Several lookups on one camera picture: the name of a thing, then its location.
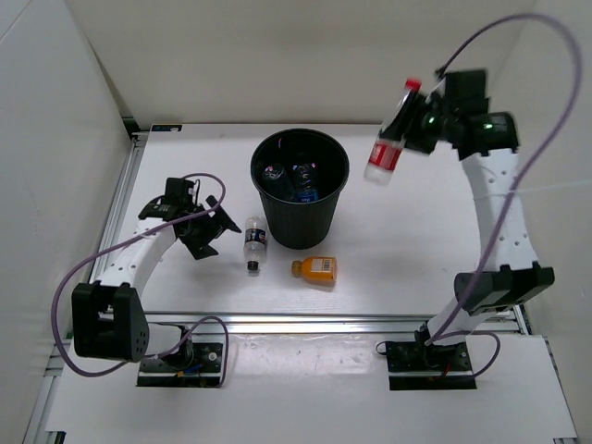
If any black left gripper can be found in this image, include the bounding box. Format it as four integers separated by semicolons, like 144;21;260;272
179;195;240;259

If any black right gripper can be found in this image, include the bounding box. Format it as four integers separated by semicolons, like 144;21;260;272
378;92;456;157

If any clear bottle red label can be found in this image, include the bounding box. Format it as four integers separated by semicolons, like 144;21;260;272
364;78;422;186

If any clear bottle dark label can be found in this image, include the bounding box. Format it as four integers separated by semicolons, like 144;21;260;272
243;216;267;275

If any clear unlabelled plastic bottle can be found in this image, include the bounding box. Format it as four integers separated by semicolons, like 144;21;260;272
261;164;290;199

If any clear bottle blue label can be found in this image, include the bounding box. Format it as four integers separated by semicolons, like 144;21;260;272
290;163;319;204

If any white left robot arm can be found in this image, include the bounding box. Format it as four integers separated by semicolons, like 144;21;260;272
71;178;240;370

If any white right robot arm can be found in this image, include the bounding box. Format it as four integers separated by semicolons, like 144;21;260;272
378;69;555;370

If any black plastic bin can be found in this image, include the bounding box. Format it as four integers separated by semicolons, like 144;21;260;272
250;129;350;250

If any orange juice bottle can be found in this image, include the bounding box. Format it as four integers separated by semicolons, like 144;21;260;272
291;256;337;286

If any aluminium front frame rail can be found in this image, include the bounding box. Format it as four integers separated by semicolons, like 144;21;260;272
146;309;528;335

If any aluminium frame rail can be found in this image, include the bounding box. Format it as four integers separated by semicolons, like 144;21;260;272
94;133;149;265
146;309;528;335

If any aluminium left frame rail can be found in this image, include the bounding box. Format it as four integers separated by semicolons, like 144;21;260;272
94;133;149;265

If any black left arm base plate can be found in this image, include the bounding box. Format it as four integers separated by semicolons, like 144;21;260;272
136;337;227;389

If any white cable tie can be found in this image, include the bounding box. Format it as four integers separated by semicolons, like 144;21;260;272
474;179;592;200

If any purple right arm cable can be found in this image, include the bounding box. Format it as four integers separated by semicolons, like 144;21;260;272
423;12;584;381

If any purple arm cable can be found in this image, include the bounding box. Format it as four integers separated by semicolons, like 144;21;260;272
50;173;231;388
423;12;584;381

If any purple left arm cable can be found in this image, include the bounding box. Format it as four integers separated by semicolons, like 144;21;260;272
50;173;231;388

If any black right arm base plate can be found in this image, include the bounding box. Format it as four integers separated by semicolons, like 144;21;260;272
376;341;476;391

